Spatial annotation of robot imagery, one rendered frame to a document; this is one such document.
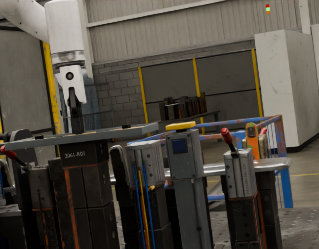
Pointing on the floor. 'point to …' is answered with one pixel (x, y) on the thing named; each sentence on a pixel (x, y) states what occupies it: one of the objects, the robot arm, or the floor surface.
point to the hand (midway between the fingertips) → (77, 125)
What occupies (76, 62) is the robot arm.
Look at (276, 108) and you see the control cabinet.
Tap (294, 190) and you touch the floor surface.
